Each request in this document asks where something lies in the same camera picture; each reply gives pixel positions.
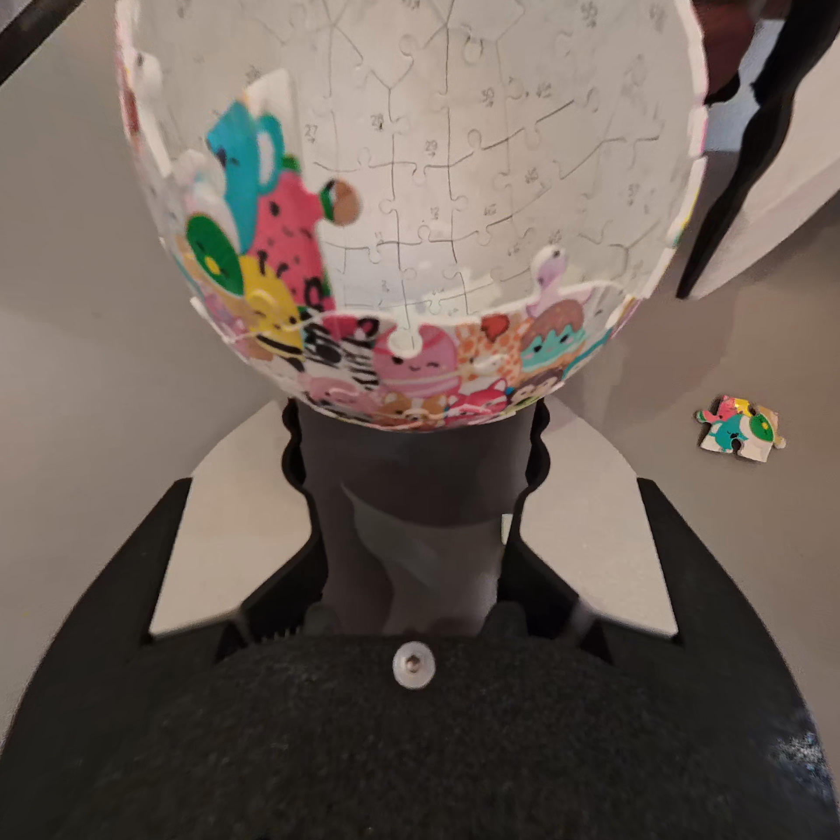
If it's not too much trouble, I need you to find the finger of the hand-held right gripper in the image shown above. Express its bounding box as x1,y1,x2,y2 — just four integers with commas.
676,0,840,303
703,18,785,157

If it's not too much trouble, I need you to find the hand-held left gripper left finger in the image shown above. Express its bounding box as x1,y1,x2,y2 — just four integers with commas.
148,398,328,644

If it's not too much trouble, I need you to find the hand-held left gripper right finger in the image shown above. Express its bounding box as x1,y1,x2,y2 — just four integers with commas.
495,398,680,641

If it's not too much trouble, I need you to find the teal green print jigsaw piece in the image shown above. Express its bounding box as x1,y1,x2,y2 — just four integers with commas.
696,394,787,463

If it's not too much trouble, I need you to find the colourful puzzle ball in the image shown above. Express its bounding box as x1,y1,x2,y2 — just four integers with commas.
115,0,710,434

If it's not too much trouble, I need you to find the person's right hand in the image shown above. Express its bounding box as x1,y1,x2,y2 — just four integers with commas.
694,0,787,101

